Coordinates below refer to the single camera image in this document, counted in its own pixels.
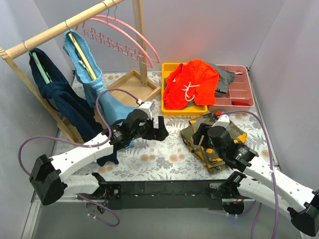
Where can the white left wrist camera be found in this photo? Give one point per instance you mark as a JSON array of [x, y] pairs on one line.
[[146, 106]]

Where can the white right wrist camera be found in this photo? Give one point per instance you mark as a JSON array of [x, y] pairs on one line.
[[222, 120]]

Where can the front pink hanger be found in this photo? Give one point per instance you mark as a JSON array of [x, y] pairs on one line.
[[143, 51]]

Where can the light green hanger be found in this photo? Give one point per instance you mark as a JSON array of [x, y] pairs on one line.
[[39, 73]]

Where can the pink divided tray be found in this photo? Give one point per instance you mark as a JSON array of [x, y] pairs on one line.
[[239, 90]]

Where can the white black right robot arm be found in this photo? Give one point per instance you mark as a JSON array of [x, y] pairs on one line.
[[254, 178]]

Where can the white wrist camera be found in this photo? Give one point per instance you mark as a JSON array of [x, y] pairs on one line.
[[222, 120], [146, 106]]

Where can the pink hanger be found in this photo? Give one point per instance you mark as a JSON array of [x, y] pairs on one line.
[[138, 18], [143, 51]]

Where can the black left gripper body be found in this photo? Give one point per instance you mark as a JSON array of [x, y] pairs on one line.
[[154, 130]]

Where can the orange shorts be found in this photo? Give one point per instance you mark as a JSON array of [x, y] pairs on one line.
[[172, 96]]

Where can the floral table mat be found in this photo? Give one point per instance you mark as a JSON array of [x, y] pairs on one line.
[[171, 159]]

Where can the light blue shorts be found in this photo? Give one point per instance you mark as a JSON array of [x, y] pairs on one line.
[[112, 109]]

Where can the red item in tray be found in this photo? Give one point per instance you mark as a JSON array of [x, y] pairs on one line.
[[237, 103]]

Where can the rear pink hanger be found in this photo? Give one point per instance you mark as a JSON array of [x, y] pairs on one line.
[[138, 18]]

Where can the yellow plastic tray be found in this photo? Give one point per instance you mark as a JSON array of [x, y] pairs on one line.
[[193, 110]]

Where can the navy blue shorts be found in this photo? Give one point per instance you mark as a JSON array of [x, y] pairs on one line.
[[67, 102]]

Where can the grey shorts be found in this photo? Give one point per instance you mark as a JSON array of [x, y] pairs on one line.
[[225, 79]]

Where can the yellow hanger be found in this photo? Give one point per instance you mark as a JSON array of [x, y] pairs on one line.
[[81, 54]]

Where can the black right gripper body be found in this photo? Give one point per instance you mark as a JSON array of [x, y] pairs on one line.
[[202, 137]]

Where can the wooden clothes rack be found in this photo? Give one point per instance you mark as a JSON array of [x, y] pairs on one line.
[[135, 81]]

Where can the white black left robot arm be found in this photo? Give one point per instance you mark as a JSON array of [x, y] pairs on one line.
[[53, 177]]

